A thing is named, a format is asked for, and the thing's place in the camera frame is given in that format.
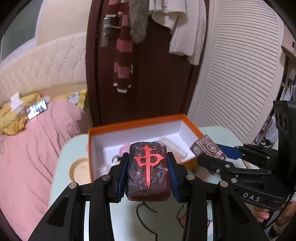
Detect brown playing card box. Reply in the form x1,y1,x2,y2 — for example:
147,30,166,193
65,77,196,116
190,135,227,160

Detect white tube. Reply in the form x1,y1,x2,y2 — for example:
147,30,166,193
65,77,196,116
158,137,188,159

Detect dark red mahjong tile block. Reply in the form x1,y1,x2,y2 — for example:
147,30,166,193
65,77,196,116
125,142,171,202

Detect pink heart shaped object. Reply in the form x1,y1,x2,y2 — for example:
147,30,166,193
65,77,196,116
119,143,130,156

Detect cartoon doll figurine keychain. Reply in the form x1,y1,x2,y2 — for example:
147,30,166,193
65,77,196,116
112,155,122,163

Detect person's right hand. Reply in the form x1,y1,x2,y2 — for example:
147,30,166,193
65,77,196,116
253,202,296,226

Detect pink bed quilt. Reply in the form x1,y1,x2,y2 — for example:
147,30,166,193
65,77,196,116
1,99,86,240

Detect orange white cardboard box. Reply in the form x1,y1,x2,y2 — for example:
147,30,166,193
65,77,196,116
88,114,204,181

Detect dark brown wooden door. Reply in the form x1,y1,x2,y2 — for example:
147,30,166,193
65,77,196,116
85,1,200,126

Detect yellow cartoon pillow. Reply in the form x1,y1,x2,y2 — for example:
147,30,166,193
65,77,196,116
1,89,87,136

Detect smartphone with lit screen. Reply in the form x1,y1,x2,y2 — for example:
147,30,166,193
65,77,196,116
26,99,48,120

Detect white charger plug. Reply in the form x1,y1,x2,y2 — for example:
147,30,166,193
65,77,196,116
10,92,24,114

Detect red pink striped scarf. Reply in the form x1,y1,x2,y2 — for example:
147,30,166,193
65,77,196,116
113,1,133,93

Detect white knitted sweater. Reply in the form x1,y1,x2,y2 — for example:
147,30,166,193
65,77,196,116
149,0,207,66

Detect cream tufted headboard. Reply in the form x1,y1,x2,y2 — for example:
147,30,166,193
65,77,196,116
1,33,86,104

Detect grey fur scarf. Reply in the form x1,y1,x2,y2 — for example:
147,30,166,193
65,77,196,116
129,0,149,44

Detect silver door handle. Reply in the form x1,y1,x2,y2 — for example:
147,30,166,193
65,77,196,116
100,17,121,47

